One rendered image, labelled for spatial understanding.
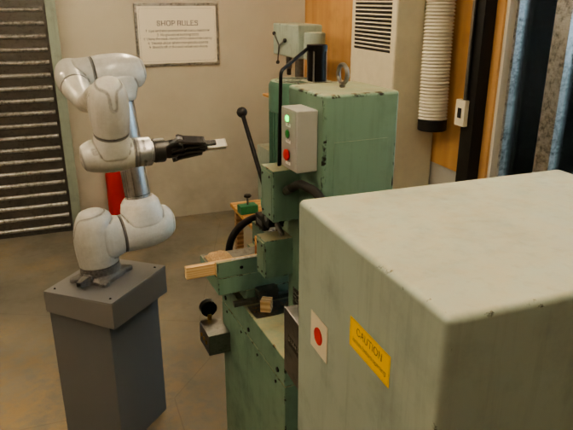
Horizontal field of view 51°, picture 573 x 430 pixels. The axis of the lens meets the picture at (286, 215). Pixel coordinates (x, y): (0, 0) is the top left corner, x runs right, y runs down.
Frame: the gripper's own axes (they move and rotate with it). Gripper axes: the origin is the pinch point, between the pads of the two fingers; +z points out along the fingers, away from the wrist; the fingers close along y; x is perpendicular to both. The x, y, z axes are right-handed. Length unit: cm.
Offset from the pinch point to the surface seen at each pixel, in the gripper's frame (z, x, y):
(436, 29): 140, 73, -34
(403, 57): 133, 75, -57
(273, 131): 15.7, -4.1, 11.0
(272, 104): 15.4, 1.7, 17.4
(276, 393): 2, -78, -13
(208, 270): -7.6, -35.1, -18.5
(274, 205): 5.4, -32.4, 19.0
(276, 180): 6.2, -27.4, 23.9
